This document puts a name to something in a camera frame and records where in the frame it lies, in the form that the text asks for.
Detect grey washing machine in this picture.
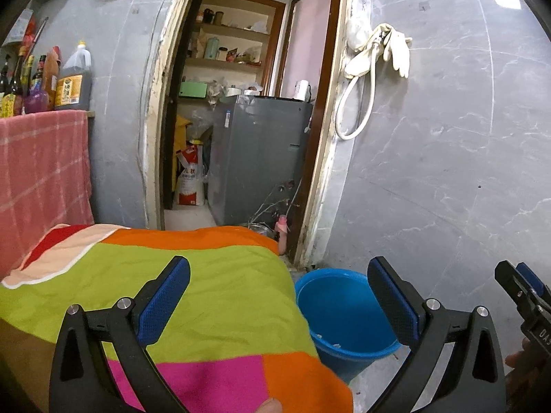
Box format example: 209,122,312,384
207,95,314,226

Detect red plastic bag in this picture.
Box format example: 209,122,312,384
21,15,41,52

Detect pink panelled door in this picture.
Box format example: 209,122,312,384
275,0,345,104

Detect dark glass bottle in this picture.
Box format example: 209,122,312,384
0,54,13,117
11,45,29,97
29,55,47,95

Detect orange red bottle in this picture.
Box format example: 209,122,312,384
43,46,61,110

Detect yellow bag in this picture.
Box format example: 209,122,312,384
174,114,192,190

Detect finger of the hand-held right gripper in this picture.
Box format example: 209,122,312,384
516,262,551,300
494,260,539,316

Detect cream door frame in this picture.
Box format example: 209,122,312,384
140,0,371,267

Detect blue plastic bucket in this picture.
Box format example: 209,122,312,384
295,268,403,381

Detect wooden shelf unit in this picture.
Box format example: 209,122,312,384
183,0,287,95

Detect cream rubber glove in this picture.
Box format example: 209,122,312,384
381,23,413,79
344,34,384,80

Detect person's left hand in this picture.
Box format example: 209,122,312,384
254,397,283,413

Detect pink checked cloth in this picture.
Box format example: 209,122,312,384
0,109,94,276

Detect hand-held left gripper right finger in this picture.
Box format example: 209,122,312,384
367,256,506,413

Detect white red rice sack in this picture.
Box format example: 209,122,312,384
173,140,206,206

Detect multicoloured striped blanket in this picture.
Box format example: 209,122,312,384
0,224,354,413

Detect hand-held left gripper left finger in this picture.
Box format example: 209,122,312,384
49,255,191,413

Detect dry twigs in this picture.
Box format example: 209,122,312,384
254,181,302,224

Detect white hose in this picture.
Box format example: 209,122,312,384
335,52,375,140

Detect steel basin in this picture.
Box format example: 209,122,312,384
239,222,276,235

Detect pink capped bottle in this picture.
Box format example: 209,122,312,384
275,216,291,254

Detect large dark oil jug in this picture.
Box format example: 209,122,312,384
54,42,93,110

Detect green box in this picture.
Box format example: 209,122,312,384
178,81,208,99

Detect white plastic bag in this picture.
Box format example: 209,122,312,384
345,13,372,52

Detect person's right hand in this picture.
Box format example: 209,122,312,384
506,339,534,373

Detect purple onion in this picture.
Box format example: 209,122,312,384
22,88,51,115

